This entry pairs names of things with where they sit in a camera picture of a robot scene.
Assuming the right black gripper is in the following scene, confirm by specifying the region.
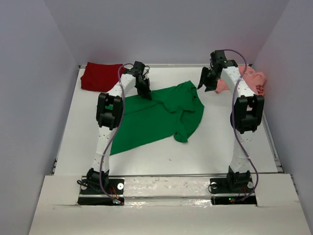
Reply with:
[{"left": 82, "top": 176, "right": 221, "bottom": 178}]
[{"left": 198, "top": 67, "right": 220, "bottom": 92}]

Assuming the green t shirt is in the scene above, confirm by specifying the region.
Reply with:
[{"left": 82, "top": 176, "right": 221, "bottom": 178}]
[{"left": 111, "top": 81, "right": 204, "bottom": 155}]

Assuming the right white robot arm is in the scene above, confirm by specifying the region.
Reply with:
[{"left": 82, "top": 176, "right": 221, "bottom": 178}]
[{"left": 198, "top": 50, "right": 265, "bottom": 194}]

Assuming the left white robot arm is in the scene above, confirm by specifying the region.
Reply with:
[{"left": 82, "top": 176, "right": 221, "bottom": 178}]
[{"left": 86, "top": 61, "right": 152, "bottom": 196}]

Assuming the red folded t shirt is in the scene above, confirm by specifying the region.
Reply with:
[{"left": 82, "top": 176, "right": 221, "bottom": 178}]
[{"left": 81, "top": 62, "right": 122, "bottom": 93}]

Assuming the pink crumpled t shirt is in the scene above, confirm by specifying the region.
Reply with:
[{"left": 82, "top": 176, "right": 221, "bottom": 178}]
[{"left": 215, "top": 65, "right": 267, "bottom": 95}]

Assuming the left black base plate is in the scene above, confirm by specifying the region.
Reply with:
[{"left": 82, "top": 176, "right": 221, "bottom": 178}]
[{"left": 77, "top": 177, "right": 125, "bottom": 206}]

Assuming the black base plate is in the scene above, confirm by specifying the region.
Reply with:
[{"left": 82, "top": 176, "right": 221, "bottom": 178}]
[
  {"left": 77, "top": 177, "right": 125, "bottom": 206},
  {"left": 207, "top": 178, "right": 257, "bottom": 206}
]

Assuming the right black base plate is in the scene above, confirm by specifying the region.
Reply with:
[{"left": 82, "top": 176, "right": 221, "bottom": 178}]
[{"left": 207, "top": 178, "right": 257, "bottom": 206}]

